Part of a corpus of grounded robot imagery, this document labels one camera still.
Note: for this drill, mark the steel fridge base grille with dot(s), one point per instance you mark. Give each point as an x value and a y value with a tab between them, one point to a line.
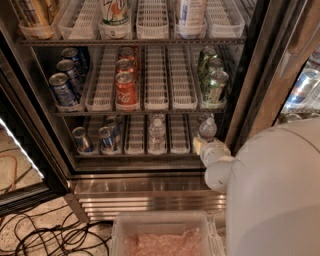
103	199

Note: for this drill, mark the red coca cola can front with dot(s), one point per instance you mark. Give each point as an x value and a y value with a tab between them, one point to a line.
125	89

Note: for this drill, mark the blue pepsi can back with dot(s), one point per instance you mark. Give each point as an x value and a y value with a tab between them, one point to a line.
73	54

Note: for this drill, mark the open fridge door left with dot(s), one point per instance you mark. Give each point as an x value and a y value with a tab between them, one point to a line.
23	133

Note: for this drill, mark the red cola can middle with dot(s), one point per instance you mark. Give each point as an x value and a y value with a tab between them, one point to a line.
125	65

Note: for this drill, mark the closed glass fridge door right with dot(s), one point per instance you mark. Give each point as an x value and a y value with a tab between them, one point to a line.
281	36

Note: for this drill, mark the green soda can front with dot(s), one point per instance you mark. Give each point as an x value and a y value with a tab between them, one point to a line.
214	85

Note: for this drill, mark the red cola can back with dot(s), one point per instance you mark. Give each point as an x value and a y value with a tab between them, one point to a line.
127	53

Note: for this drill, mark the blue pepsi can middle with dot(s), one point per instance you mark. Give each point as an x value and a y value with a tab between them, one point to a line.
68	67

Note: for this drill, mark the white bottle top shelf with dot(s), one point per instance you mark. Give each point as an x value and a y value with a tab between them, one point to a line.
190	17

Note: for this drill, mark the green soda can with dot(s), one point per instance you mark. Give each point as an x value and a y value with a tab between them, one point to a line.
205	54
213	65
214	85

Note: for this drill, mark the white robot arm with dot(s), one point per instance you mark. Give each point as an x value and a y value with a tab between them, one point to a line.
273	190

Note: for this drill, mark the red bull can behind glass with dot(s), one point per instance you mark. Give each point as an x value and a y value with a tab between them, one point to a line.
305	83

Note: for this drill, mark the blue pepsi can front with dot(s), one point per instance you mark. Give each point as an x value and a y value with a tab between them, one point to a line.
62	89

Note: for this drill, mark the blue pepsi can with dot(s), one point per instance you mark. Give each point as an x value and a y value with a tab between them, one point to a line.
62	89
73	54
68	67

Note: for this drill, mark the clear plastic bin left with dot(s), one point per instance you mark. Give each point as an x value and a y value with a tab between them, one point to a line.
162	233

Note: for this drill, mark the clear plastic bin right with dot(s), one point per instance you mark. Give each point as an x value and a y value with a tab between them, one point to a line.
219	234

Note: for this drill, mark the blue can bottom behind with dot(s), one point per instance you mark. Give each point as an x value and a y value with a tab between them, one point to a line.
114	125

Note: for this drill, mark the green soda can back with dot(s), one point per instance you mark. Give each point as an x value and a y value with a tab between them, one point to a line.
205	54

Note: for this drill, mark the yellow bottle top left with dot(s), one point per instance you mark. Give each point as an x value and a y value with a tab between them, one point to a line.
39	13

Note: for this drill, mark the green soda can middle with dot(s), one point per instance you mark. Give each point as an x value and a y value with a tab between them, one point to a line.
213	65

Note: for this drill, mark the clear water bottle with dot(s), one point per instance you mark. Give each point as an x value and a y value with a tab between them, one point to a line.
203	117
156	136
207	130

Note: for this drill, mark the clear plastic bin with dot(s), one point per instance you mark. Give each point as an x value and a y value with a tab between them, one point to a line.
162	233
219	234

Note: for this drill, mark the blue can bottom left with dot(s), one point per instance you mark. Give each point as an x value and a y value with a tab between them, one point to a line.
80	136

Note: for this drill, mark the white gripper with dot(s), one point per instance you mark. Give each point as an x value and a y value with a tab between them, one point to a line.
210	150

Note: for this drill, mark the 7up bottle top shelf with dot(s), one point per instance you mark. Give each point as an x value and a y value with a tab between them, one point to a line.
115	12

